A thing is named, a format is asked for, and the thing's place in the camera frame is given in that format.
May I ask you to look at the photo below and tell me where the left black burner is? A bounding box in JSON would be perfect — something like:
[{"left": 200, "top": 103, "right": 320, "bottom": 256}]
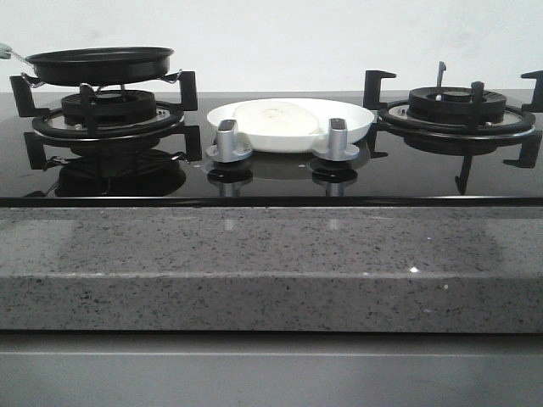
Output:
[{"left": 61, "top": 90, "right": 156, "bottom": 126}]

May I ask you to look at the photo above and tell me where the black pan support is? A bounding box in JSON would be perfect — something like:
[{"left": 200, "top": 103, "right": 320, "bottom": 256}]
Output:
[
  {"left": 10, "top": 71, "right": 201, "bottom": 170},
  {"left": 363, "top": 61, "right": 542, "bottom": 194}
]

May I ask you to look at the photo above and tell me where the right black burner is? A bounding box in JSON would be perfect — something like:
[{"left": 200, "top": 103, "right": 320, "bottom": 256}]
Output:
[{"left": 407, "top": 86, "right": 507, "bottom": 125}]

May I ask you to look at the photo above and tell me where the right black pan support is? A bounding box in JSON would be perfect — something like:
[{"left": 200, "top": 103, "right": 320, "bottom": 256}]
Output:
[{"left": 363, "top": 61, "right": 542, "bottom": 194}]

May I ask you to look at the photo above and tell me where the black frying pan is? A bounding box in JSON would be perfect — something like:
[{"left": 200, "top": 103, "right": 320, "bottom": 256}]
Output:
[{"left": 20, "top": 47, "right": 174, "bottom": 86}]

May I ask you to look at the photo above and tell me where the fried egg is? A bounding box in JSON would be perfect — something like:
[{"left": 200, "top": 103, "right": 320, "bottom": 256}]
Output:
[{"left": 233, "top": 99, "right": 319, "bottom": 136}]

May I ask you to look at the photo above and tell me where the grey cabinet front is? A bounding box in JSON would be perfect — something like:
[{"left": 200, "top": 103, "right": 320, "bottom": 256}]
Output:
[{"left": 1, "top": 332, "right": 542, "bottom": 406}]

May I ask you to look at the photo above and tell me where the left silver stove knob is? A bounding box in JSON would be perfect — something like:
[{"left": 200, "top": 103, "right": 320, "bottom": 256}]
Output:
[{"left": 206, "top": 120, "right": 253, "bottom": 164}]

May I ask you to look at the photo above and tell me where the white ceramic plate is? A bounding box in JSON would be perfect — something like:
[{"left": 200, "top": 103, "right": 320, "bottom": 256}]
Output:
[{"left": 207, "top": 98, "right": 374, "bottom": 153}]

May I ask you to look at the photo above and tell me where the black glass gas stove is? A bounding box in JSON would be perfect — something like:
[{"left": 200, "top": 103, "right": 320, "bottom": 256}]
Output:
[{"left": 1, "top": 93, "right": 542, "bottom": 208}]

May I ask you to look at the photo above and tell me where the wire pan reducer rack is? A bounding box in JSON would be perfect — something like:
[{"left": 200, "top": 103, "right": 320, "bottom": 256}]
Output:
[{"left": 16, "top": 70, "right": 184, "bottom": 90}]

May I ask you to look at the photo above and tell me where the right silver stove knob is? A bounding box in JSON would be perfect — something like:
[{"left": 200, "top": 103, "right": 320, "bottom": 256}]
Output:
[{"left": 312, "top": 118, "right": 360, "bottom": 162}]

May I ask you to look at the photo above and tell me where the silver stove knob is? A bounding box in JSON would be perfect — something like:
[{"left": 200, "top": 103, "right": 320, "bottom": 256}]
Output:
[
  {"left": 312, "top": 118, "right": 360, "bottom": 162},
  {"left": 206, "top": 120, "right": 253, "bottom": 164}
]

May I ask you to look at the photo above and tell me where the left black pan support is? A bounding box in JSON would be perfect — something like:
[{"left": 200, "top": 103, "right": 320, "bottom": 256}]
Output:
[{"left": 10, "top": 71, "right": 201, "bottom": 170}]

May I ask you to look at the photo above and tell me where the black burner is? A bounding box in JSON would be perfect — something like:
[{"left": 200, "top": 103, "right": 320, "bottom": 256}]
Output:
[
  {"left": 61, "top": 90, "right": 156, "bottom": 126},
  {"left": 407, "top": 86, "right": 507, "bottom": 125}
]

